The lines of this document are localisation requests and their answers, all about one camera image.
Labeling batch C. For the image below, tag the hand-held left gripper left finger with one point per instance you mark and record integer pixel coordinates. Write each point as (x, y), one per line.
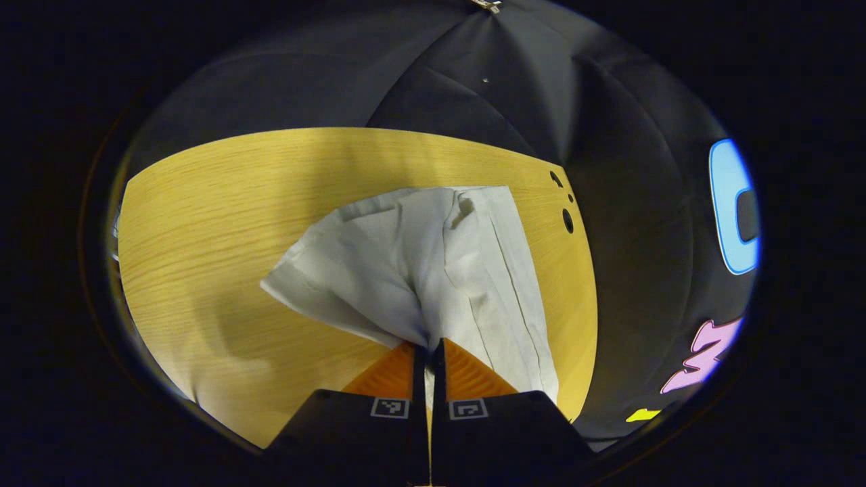
(365, 439)

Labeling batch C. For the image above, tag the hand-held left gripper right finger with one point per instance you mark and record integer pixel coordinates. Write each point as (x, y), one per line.
(500, 439)

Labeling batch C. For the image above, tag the white jeans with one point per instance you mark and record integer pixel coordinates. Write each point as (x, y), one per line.
(406, 270)

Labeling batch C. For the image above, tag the black backdrop cloth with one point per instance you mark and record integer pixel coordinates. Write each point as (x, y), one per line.
(473, 101)

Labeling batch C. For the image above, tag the white clip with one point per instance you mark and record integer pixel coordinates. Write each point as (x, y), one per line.
(487, 5)

